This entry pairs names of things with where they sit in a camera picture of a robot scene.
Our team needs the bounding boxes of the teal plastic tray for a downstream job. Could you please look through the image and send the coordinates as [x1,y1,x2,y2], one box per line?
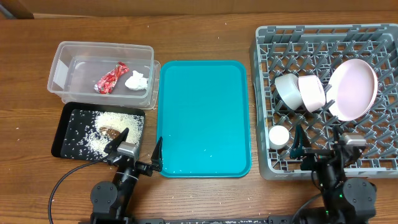
[157,60,252,178]

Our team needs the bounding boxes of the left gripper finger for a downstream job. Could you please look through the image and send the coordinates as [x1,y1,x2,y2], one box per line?
[151,137,163,172]
[104,128,129,154]

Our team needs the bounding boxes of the red snack wrapper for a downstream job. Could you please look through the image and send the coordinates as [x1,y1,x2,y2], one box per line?
[94,62,129,94]

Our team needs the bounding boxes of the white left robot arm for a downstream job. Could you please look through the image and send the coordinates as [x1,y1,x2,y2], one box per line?
[90,128,217,223]

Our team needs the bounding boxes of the white napkin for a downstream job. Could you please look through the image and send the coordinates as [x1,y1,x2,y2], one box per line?
[125,70,148,91]

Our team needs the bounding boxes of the grey bowl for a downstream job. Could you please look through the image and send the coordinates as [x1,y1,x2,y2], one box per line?
[275,73,303,110]

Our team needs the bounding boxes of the rice and food leftovers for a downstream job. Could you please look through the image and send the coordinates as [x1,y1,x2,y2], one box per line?
[60,109,144,161]

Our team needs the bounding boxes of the white cutlery cup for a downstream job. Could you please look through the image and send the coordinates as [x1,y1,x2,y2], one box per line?
[269,125,290,150]

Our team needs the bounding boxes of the black waste tray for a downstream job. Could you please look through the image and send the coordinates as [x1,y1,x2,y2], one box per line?
[51,102,146,158]

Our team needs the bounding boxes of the grey dishwasher rack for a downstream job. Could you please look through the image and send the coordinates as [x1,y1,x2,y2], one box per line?
[249,24,397,180]

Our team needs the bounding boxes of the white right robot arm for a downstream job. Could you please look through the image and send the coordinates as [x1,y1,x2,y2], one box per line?
[290,124,377,223]

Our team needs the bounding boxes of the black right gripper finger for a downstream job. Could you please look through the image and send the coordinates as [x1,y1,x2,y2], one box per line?
[294,124,311,150]
[332,125,343,144]

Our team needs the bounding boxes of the pink large plate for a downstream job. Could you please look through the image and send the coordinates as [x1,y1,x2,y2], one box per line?
[326,59,378,121]

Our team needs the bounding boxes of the clear plastic bin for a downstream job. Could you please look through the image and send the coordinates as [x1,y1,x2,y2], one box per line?
[47,41,160,110]

